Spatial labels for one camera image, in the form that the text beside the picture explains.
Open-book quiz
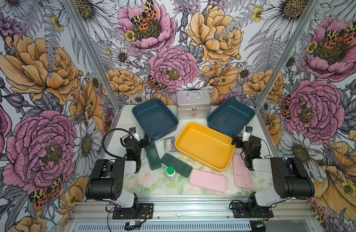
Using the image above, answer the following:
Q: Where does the dark green pencil case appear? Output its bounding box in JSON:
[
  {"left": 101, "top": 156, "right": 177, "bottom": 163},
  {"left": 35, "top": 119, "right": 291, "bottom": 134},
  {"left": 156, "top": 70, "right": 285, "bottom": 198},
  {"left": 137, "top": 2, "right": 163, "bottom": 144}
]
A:
[{"left": 145, "top": 141, "right": 162, "bottom": 170}]

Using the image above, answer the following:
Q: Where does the teal storage tray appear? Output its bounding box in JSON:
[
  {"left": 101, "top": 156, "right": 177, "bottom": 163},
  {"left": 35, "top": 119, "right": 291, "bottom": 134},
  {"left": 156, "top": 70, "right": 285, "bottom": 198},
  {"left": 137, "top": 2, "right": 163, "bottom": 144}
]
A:
[
  {"left": 132, "top": 99, "right": 179, "bottom": 141},
  {"left": 207, "top": 99, "right": 255, "bottom": 137}
]

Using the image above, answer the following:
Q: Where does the yellow storage tray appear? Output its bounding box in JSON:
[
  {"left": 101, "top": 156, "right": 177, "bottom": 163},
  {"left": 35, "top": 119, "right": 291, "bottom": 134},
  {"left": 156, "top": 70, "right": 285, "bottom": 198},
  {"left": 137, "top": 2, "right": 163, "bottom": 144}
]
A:
[{"left": 175, "top": 122, "right": 235, "bottom": 172}]

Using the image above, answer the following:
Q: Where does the dark green pencil case slanted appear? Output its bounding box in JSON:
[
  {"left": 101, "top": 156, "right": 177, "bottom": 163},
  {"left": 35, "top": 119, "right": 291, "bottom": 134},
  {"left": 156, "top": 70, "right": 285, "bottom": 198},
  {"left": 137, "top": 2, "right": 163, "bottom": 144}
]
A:
[{"left": 161, "top": 153, "right": 192, "bottom": 178}]

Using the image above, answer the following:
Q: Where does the silver metal first-aid case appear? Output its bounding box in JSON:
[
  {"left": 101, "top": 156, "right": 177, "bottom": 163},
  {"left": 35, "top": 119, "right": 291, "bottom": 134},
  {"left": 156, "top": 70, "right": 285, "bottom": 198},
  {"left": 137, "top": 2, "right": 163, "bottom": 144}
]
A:
[{"left": 176, "top": 90, "right": 211, "bottom": 120}]

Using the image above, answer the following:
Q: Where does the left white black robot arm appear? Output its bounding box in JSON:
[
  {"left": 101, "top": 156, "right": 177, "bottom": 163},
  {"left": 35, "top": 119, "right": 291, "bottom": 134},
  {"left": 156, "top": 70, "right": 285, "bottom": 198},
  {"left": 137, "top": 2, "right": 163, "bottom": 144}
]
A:
[{"left": 85, "top": 128, "right": 150, "bottom": 219}]

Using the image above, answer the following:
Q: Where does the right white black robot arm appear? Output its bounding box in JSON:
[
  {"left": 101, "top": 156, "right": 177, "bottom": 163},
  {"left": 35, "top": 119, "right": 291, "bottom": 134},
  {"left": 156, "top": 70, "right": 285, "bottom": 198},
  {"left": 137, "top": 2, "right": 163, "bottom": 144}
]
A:
[{"left": 229, "top": 134, "right": 315, "bottom": 218}]

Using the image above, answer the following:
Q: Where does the pink pencil case right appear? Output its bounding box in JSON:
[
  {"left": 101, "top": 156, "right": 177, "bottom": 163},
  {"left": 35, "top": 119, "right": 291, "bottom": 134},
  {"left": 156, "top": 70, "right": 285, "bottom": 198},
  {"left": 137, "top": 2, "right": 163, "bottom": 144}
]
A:
[{"left": 232, "top": 153, "right": 252, "bottom": 189}]

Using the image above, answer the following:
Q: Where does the pink pencil case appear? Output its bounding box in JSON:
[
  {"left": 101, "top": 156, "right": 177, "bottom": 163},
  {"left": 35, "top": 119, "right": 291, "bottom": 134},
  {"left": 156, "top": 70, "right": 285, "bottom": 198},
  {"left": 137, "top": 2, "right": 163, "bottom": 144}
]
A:
[
  {"left": 232, "top": 153, "right": 252, "bottom": 189},
  {"left": 189, "top": 169, "right": 227, "bottom": 193}
]

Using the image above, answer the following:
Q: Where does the pink pencil case lower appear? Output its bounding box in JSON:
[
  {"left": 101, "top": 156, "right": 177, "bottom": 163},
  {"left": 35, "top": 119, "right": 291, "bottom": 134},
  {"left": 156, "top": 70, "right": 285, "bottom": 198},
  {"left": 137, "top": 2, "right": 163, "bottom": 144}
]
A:
[{"left": 189, "top": 169, "right": 227, "bottom": 193}]

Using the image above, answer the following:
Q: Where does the small clear packet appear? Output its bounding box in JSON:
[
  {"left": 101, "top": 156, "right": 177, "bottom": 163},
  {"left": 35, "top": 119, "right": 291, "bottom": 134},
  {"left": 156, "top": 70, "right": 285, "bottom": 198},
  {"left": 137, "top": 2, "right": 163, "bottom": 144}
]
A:
[{"left": 162, "top": 136, "right": 178, "bottom": 153}]

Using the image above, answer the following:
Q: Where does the green cap white bottle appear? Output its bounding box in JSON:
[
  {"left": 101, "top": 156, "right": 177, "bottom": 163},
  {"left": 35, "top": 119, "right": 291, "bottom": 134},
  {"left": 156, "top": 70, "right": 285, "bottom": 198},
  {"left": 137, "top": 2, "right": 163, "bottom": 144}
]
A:
[{"left": 166, "top": 166, "right": 176, "bottom": 180}]

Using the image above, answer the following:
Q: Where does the floral table mat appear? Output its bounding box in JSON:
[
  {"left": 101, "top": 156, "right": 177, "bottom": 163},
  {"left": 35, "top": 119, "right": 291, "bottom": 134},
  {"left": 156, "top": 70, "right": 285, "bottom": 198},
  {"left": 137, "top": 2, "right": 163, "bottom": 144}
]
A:
[{"left": 123, "top": 152, "right": 273, "bottom": 196}]

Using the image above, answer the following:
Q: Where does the small green circuit board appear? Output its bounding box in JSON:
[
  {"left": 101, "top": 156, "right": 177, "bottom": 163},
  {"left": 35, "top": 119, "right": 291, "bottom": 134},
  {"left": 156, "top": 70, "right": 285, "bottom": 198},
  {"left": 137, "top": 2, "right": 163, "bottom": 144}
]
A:
[{"left": 124, "top": 221, "right": 140, "bottom": 231}]

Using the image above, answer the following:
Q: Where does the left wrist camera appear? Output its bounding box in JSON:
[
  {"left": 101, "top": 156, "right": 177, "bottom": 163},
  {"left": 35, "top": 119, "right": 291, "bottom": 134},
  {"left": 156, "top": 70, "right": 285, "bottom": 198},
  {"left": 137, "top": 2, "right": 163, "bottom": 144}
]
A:
[{"left": 129, "top": 127, "right": 140, "bottom": 141}]

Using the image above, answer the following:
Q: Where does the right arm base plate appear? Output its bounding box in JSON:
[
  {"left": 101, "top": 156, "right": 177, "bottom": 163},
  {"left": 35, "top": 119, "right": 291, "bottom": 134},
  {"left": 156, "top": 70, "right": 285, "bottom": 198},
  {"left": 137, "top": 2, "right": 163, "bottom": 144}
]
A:
[{"left": 229, "top": 201, "right": 274, "bottom": 219}]

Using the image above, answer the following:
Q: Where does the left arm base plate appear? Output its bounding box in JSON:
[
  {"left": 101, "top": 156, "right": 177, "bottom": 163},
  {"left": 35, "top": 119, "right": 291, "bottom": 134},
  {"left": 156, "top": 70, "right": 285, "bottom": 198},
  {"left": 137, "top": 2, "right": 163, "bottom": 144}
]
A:
[{"left": 112, "top": 203, "right": 154, "bottom": 220}]

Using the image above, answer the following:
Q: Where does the aluminium front rail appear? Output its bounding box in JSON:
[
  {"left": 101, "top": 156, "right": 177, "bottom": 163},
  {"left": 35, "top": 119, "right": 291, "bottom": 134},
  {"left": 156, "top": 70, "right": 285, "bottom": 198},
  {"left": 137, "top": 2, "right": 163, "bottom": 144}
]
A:
[{"left": 69, "top": 195, "right": 315, "bottom": 222}]

